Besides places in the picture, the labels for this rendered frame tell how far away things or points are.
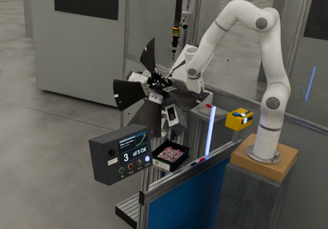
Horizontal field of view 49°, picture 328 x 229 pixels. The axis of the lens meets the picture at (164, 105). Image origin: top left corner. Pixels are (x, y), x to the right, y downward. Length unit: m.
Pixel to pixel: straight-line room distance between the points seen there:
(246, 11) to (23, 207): 2.31
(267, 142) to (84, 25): 3.18
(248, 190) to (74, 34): 3.31
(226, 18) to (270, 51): 0.27
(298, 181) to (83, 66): 3.07
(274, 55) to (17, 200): 2.36
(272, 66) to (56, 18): 3.47
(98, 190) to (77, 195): 0.19
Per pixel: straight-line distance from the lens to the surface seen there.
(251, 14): 1.76
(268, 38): 1.85
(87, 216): 3.04
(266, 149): 2.00
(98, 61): 4.64
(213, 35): 1.88
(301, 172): 2.78
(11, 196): 3.34
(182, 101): 2.14
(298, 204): 2.91
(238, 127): 2.30
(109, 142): 1.50
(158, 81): 2.28
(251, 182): 2.02
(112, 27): 4.44
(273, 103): 1.81
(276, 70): 1.85
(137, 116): 2.26
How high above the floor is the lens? 2.00
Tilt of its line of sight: 24 degrees down
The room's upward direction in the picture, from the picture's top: 5 degrees clockwise
